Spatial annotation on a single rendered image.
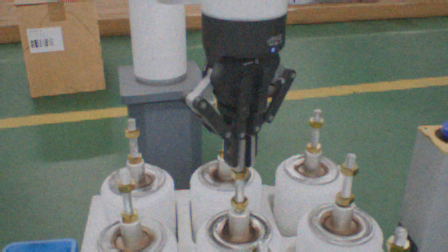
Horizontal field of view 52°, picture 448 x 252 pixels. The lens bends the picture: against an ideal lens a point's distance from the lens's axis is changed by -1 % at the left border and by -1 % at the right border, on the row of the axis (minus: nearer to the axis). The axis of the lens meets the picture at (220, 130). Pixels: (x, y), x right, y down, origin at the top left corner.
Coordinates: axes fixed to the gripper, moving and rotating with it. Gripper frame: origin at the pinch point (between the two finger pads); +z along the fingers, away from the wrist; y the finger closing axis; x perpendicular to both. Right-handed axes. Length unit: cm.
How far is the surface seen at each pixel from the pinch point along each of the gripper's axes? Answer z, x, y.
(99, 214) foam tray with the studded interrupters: 17.8, 21.8, -7.1
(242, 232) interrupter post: 9.8, -1.0, -0.3
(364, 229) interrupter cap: 10.3, -9.0, 10.9
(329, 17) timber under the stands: 33, 115, 164
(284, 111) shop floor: 36, 55, 68
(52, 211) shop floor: 36, 52, -5
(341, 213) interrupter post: 8.2, -7.0, 8.9
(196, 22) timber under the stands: 32, 145, 102
